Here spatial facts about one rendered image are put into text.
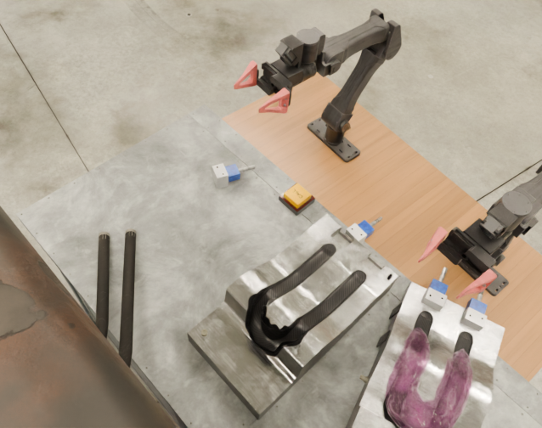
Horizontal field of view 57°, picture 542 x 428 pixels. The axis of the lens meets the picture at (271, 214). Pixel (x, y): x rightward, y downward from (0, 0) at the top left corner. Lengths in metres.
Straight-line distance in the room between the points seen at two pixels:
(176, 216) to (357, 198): 0.56
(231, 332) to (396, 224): 0.62
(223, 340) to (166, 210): 0.46
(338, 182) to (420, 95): 1.71
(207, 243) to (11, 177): 1.54
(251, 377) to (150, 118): 1.93
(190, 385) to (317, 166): 0.78
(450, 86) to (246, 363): 2.52
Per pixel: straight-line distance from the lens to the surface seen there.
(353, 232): 1.43
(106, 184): 1.59
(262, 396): 1.21
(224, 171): 1.51
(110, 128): 2.86
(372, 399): 1.24
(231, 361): 1.23
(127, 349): 1.20
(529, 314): 1.57
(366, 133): 1.76
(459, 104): 3.28
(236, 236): 1.44
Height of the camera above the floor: 2.04
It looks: 56 degrees down
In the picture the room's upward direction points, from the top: 8 degrees clockwise
